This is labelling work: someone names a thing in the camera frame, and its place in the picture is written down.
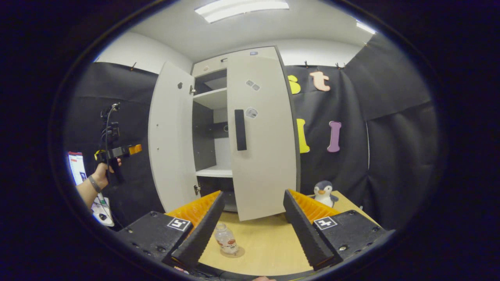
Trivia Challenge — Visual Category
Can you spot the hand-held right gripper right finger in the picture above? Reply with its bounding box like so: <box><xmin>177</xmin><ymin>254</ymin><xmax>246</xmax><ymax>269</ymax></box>
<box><xmin>283</xmin><ymin>189</ymin><xmax>395</xmax><ymax>270</ymax></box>

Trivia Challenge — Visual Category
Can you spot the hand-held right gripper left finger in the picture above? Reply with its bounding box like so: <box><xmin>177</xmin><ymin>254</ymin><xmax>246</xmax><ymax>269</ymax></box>
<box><xmin>117</xmin><ymin>190</ymin><xmax>225</xmax><ymax>270</ymax></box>

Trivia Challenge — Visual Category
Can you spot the clear plastic bottle red label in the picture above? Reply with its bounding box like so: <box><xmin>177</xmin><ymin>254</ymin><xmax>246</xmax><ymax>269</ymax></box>
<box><xmin>214</xmin><ymin>222</ymin><xmax>239</xmax><ymax>256</ymax></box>

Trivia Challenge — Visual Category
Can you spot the white cabinet door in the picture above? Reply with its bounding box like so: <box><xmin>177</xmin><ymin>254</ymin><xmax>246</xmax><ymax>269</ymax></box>
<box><xmin>148</xmin><ymin>60</ymin><xmax>202</xmax><ymax>213</ymax></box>
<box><xmin>227</xmin><ymin>47</ymin><xmax>300</xmax><ymax>222</ymax></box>

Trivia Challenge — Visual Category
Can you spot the white grey cabinet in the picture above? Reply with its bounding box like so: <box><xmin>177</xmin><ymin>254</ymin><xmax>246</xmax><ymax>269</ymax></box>
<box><xmin>191</xmin><ymin>45</ymin><xmax>302</xmax><ymax>213</ymax></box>

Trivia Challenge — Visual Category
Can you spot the white cabinet drawer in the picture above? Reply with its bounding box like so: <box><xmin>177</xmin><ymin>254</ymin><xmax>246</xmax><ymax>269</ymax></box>
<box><xmin>192</xmin><ymin>55</ymin><xmax>228</xmax><ymax>77</ymax></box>

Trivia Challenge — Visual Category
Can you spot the penguin plush toy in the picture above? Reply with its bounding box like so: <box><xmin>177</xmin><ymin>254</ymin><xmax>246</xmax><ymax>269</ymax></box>
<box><xmin>311</xmin><ymin>180</ymin><xmax>339</xmax><ymax>208</ymax></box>

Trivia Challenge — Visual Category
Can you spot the computer screen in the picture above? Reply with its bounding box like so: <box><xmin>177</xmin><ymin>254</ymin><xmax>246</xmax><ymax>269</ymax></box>
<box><xmin>67</xmin><ymin>151</ymin><xmax>88</xmax><ymax>186</ymax></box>

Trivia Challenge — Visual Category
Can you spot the black backdrop cloth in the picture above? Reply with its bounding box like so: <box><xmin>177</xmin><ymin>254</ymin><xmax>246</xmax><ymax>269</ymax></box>
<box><xmin>64</xmin><ymin>33</ymin><xmax>440</xmax><ymax>231</ymax></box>

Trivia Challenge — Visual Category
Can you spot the long ceiling light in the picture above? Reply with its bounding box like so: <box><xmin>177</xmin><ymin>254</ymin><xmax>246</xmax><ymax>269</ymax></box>
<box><xmin>195</xmin><ymin>0</ymin><xmax>289</xmax><ymax>23</ymax></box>

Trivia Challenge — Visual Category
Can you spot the small ceiling light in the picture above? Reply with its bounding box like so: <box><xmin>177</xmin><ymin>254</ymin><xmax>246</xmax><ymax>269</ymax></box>
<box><xmin>355</xmin><ymin>20</ymin><xmax>376</xmax><ymax>35</ymax></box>

